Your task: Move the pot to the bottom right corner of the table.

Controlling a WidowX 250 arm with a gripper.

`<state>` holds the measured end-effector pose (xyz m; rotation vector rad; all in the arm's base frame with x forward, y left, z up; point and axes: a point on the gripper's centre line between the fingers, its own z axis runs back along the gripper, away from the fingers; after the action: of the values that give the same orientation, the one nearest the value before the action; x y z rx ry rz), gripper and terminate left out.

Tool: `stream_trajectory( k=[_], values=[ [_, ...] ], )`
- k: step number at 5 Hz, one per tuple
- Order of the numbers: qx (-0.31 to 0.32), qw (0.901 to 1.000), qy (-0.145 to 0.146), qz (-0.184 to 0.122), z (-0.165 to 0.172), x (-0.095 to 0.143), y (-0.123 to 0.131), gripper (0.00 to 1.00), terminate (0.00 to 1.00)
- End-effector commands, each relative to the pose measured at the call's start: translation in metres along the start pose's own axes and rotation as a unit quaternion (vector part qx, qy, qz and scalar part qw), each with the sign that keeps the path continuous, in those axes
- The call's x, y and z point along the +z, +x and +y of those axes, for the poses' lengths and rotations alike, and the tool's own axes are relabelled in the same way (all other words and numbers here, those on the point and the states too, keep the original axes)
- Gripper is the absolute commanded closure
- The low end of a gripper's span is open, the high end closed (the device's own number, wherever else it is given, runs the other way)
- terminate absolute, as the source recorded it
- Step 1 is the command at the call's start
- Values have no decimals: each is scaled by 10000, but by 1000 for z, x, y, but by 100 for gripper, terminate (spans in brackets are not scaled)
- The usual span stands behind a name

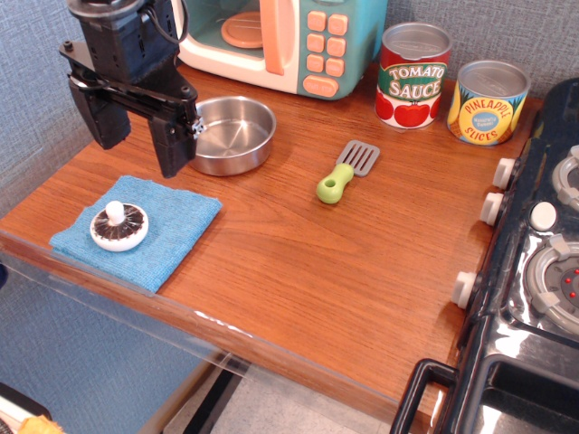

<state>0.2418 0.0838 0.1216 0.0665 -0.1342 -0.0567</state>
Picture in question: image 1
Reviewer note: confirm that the green handled grey spatula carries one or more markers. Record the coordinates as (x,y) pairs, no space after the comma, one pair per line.
(356,159)

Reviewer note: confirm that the white toy mushroom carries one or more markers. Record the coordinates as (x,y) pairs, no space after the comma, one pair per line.
(119,227)

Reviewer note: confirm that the small stainless steel pot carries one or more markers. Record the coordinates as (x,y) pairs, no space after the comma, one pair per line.
(237,136)

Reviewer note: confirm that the pineapple slices can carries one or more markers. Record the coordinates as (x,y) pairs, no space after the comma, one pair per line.
(487,102)

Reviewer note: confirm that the tomato sauce can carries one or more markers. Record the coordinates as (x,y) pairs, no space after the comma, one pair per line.
(412,69)

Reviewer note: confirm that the teal toy microwave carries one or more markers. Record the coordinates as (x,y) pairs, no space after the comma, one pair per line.
(317,49)

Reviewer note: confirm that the blue folded cloth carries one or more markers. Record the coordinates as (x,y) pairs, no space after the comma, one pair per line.
(177,220)

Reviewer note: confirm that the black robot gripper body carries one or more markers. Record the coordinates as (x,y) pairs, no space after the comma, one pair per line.
(129,49)

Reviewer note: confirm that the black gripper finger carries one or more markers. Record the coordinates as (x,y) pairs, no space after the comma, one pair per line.
(106,120)
(174,142)

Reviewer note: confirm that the black toy stove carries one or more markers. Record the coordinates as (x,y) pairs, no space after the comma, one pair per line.
(518,347)

